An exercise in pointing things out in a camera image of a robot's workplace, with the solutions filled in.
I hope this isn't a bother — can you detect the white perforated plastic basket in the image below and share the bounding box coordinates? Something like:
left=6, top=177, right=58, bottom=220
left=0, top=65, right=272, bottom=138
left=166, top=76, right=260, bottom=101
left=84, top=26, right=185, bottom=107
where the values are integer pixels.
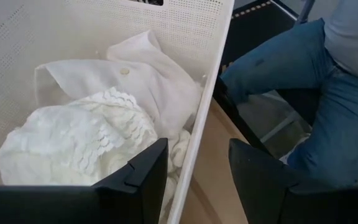
left=0, top=0, right=236, bottom=224

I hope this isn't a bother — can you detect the person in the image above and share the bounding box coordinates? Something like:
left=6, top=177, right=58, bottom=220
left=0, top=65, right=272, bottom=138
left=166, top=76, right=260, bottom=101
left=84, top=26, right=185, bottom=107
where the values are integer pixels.
left=221, top=0, right=358, bottom=189

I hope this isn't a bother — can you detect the white crinkled garment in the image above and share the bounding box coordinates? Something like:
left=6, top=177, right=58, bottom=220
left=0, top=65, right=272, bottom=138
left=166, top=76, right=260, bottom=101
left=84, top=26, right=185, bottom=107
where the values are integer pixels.
left=0, top=86, right=193, bottom=200

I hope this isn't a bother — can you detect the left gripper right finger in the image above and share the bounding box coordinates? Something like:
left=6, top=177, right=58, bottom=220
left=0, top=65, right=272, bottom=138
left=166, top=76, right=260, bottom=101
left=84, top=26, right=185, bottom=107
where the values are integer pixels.
left=227, top=138, right=298, bottom=224

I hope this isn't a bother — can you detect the black floor mat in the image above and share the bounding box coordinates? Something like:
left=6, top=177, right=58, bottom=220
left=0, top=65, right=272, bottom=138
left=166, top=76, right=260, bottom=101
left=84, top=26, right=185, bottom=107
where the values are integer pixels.
left=221, top=0, right=298, bottom=74

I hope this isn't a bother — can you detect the white smooth buttoned garment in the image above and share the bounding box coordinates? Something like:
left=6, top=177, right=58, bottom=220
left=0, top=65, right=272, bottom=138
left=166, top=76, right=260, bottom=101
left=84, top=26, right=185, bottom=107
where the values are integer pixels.
left=34, top=29, right=203, bottom=141

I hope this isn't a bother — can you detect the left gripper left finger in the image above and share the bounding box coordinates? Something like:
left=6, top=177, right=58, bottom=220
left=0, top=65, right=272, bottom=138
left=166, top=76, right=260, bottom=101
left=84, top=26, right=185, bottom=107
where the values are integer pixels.
left=91, top=138, right=170, bottom=224

